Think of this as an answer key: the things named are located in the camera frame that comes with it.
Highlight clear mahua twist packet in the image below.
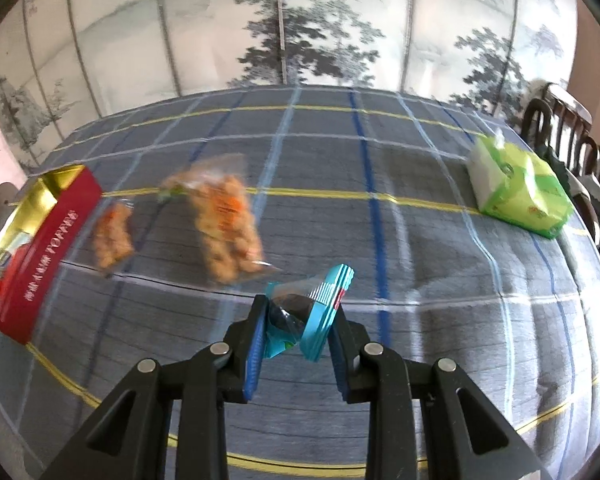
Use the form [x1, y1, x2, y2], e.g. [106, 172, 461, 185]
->
[159, 153, 276, 285]

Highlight clear orange snack packet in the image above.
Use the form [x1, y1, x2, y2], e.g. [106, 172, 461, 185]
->
[92, 200, 134, 276]

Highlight green tissue pack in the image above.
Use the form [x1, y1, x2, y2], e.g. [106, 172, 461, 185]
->
[467, 133, 573, 240]

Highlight red gold toffee tin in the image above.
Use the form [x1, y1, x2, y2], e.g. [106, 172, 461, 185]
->
[0, 165, 102, 344]

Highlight painted folding screen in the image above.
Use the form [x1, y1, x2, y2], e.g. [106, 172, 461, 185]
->
[0, 0, 577, 169]

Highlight dark wooden chair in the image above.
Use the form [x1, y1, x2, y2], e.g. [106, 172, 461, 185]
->
[520, 79, 600, 253]

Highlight plaid blue grey tablecloth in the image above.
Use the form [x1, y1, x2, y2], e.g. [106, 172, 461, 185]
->
[0, 87, 600, 479]

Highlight light blue snack packet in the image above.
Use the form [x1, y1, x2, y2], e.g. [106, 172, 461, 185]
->
[264, 263, 355, 362]

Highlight round grey wall disc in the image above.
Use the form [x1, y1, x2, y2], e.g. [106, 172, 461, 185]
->
[0, 182, 18, 221]

